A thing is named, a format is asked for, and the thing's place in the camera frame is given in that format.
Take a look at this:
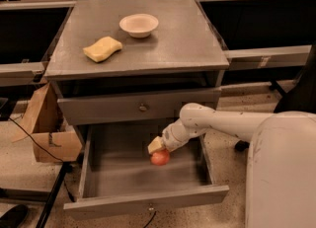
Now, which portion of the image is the yellow sponge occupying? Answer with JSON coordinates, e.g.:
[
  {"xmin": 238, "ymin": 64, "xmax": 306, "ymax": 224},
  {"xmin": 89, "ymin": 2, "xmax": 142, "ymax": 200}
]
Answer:
[{"xmin": 83, "ymin": 37, "xmax": 122, "ymax": 63}]

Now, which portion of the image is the red apple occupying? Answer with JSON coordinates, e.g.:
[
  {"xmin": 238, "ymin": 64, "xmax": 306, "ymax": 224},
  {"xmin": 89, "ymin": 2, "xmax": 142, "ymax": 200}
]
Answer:
[{"xmin": 151, "ymin": 150, "xmax": 170, "ymax": 166}]

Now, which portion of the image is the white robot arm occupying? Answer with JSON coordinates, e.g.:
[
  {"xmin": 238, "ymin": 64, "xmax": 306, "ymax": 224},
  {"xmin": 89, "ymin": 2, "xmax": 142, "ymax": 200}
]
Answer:
[{"xmin": 148, "ymin": 103, "xmax": 316, "ymax": 228}]

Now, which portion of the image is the black office chair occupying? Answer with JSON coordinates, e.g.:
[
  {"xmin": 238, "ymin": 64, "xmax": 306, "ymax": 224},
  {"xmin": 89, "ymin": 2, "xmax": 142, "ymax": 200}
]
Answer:
[{"xmin": 234, "ymin": 43, "xmax": 316, "ymax": 152}]

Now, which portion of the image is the black metal stand leg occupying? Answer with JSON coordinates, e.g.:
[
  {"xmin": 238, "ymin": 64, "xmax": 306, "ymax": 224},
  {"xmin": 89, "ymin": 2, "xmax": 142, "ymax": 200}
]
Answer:
[{"xmin": 36, "ymin": 162, "xmax": 70, "ymax": 228}]

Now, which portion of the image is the black cable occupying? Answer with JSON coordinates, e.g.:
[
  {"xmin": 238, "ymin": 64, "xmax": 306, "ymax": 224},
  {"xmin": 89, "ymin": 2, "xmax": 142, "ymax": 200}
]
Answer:
[{"xmin": 8, "ymin": 116, "xmax": 65, "ymax": 163}]

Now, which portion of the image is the grey open middle drawer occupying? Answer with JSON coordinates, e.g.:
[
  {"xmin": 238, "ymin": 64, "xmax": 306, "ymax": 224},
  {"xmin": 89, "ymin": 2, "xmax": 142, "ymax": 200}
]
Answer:
[{"xmin": 64, "ymin": 118, "xmax": 229, "ymax": 220}]

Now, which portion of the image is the brown cardboard box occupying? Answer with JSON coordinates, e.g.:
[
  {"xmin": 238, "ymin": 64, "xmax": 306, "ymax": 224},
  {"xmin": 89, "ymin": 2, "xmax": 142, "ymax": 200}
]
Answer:
[{"xmin": 11, "ymin": 84, "xmax": 82, "ymax": 163}]

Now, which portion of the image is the grey drawer cabinet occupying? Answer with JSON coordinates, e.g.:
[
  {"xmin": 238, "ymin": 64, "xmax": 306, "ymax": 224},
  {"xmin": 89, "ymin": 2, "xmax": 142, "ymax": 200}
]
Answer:
[{"xmin": 43, "ymin": 0, "xmax": 231, "ymax": 141}]

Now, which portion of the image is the white ceramic bowl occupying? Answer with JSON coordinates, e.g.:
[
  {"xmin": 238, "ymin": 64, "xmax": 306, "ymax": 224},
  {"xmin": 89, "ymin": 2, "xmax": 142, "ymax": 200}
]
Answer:
[{"xmin": 119, "ymin": 14, "xmax": 159, "ymax": 38}]

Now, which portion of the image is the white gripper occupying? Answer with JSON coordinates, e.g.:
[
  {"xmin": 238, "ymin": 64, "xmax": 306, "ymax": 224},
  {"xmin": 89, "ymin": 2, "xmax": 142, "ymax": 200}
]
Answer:
[{"xmin": 147, "ymin": 119, "xmax": 199, "ymax": 155}]

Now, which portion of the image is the black shoe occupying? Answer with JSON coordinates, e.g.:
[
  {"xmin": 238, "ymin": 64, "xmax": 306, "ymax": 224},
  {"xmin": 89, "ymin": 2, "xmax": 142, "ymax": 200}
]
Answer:
[{"xmin": 0, "ymin": 204, "xmax": 29, "ymax": 228}]

